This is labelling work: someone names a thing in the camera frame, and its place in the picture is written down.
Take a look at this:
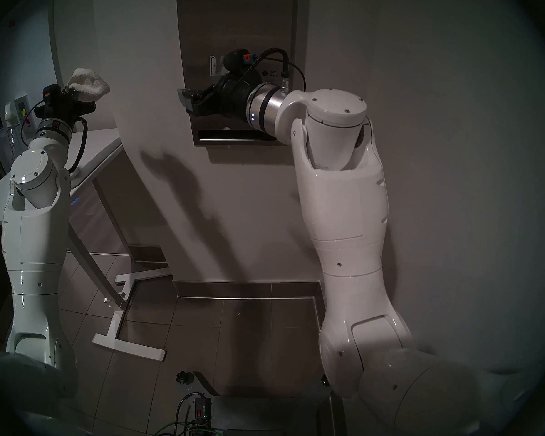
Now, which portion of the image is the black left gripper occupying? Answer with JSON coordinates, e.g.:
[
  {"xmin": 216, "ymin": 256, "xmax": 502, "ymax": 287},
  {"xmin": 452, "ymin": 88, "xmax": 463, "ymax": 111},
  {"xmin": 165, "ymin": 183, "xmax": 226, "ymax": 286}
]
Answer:
[{"xmin": 49, "ymin": 90, "xmax": 97, "ymax": 123}]

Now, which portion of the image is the green cable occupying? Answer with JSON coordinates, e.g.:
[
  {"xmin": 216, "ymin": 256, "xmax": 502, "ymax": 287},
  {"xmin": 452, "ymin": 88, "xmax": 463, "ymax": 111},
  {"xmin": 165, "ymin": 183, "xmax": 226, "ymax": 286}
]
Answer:
[{"xmin": 157, "ymin": 421, "xmax": 221, "ymax": 436}]

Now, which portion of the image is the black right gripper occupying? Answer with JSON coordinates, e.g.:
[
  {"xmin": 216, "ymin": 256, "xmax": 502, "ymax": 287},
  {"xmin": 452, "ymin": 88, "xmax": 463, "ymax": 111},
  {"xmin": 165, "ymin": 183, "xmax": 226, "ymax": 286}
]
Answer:
[{"xmin": 177, "ymin": 74, "xmax": 263, "ymax": 121}]

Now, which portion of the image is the right arm braided black cable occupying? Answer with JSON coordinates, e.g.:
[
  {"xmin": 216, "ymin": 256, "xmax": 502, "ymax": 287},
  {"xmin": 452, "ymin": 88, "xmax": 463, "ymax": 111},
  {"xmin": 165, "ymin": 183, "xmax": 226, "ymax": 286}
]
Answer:
[{"xmin": 248, "ymin": 47, "xmax": 290, "ymax": 93}]

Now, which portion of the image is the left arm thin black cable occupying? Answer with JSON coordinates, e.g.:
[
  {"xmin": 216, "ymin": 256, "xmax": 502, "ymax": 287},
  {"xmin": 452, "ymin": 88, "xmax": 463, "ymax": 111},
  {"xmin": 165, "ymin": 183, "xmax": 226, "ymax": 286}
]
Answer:
[{"xmin": 20, "ymin": 99, "xmax": 47, "ymax": 149}]

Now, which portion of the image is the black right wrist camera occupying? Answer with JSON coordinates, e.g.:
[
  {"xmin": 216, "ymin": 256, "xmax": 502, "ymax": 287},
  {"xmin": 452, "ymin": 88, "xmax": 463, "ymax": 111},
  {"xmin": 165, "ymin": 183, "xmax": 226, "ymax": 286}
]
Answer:
[{"xmin": 223, "ymin": 48, "xmax": 256, "ymax": 74}]

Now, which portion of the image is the arm braided black cable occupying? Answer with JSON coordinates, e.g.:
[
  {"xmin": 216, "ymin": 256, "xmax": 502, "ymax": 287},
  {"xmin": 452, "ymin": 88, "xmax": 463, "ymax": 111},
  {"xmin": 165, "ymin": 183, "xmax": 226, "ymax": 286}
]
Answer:
[
  {"xmin": 67, "ymin": 116, "xmax": 89, "ymax": 173},
  {"xmin": 248, "ymin": 47, "xmax": 290, "ymax": 93}
]

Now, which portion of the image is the black box red switch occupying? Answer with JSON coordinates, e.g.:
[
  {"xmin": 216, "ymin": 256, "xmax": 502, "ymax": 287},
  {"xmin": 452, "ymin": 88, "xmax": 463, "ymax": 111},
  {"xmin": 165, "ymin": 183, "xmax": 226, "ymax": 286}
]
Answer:
[{"xmin": 194, "ymin": 396, "xmax": 213, "ymax": 426}]

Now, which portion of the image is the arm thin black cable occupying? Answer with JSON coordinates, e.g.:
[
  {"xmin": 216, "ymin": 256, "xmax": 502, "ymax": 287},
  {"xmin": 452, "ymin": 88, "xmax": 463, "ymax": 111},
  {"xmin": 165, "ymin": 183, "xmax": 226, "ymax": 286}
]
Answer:
[
  {"xmin": 288, "ymin": 60, "xmax": 307, "ymax": 91},
  {"xmin": 20, "ymin": 99, "xmax": 47, "ymax": 149}
]

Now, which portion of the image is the grey metal base plate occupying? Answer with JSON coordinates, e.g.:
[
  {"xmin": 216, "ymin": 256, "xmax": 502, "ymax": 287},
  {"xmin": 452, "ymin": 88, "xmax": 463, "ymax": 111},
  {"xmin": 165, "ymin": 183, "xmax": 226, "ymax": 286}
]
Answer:
[{"xmin": 193, "ymin": 372, "xmax": 330, "ymax": 436}]

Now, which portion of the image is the thin black base cable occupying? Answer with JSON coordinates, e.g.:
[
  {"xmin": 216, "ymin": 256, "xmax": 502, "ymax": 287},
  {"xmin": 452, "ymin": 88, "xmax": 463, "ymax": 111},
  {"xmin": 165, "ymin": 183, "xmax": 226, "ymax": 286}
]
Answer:
[{"xmin": 176, "ymin": 391, "xmax": 206, "ymax": 436}]

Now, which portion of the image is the white table with frame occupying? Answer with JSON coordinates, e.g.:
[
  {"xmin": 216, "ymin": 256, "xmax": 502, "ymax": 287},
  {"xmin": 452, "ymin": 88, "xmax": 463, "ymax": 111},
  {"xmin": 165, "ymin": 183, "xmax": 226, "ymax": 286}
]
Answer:
[{"xmin": 0, "ymin": 128, "xmax": 173, "ymax": 362}]

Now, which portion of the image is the clear spray bottle blue liquid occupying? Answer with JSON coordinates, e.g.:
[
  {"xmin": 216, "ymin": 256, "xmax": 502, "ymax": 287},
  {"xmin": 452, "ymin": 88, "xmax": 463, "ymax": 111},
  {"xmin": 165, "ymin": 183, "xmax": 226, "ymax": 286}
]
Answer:
[{"xmin": 3, "ymin": 101, "xmax": 28, "ymax": 168}]

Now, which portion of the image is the stainless steel wall dispenser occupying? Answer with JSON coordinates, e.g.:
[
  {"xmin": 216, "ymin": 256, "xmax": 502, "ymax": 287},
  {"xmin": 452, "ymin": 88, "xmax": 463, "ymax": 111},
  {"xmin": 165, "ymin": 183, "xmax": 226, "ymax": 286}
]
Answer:
[{"xmin": 176, "ymin": 0, "xmax": 299, "ymax": 146}]

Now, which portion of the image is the left arm braided black cable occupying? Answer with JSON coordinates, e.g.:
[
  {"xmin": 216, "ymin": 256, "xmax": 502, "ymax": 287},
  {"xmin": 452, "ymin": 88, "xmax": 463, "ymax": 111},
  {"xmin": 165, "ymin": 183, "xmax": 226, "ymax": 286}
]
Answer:
[{"xmin": 67, "ymin": 116, "xmax": 89, "ymax": 173}]

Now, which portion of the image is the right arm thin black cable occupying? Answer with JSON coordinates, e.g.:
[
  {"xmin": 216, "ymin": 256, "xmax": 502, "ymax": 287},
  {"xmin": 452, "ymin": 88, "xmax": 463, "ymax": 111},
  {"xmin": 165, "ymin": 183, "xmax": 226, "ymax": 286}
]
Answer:
[{"xmin": 288, "ymin": 60, "xmax": 307, "ymax": 91}]

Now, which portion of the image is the white terry cloth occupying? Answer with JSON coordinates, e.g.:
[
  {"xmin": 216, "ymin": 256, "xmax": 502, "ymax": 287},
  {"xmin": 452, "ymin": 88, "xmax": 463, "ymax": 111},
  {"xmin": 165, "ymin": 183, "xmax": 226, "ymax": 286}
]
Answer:
[{"xmin": 67, "ymin": 68, "xmax": 111, "ymax": 102}]

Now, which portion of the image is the white wall box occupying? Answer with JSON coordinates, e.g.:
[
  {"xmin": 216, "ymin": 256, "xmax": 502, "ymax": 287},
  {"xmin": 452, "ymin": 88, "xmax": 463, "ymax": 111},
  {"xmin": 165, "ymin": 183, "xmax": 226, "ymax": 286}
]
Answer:
[{"xmin": 13, "ymin": 93, "xmax": 32, "ymax": 124}]

